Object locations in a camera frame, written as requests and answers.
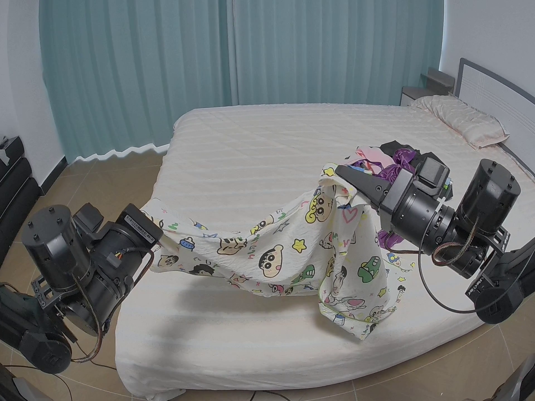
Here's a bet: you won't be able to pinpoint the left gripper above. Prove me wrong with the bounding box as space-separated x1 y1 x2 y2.
94 204 164 285

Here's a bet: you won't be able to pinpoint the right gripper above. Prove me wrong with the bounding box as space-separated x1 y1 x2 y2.
335 164 456 258

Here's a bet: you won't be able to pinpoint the white printed pyjama trousers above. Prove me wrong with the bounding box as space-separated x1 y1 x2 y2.
140 162 412 341

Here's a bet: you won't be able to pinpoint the pile of clothes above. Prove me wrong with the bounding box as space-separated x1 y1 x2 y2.
344 140 454 253

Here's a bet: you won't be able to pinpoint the bed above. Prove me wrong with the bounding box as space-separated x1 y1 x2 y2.
114 58 535 396

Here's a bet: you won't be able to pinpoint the grey bedside table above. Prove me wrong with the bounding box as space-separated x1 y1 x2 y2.
400 67 455 107

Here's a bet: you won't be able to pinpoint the cream pillow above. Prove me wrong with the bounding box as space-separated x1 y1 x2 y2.
407 95 510 151

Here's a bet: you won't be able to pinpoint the black chest of drawers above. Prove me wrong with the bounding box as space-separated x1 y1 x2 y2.
0 135 42 262

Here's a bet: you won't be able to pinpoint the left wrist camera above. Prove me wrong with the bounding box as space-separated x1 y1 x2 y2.
72 202 106 243

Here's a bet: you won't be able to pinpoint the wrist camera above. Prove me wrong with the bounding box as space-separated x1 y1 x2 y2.
416 156 453 201
72 202 106 243

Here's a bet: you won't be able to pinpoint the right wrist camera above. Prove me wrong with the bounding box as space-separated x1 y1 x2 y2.
416 156 453 201

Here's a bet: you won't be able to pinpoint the black cable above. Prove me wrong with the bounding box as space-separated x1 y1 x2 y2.
418 224 481 313

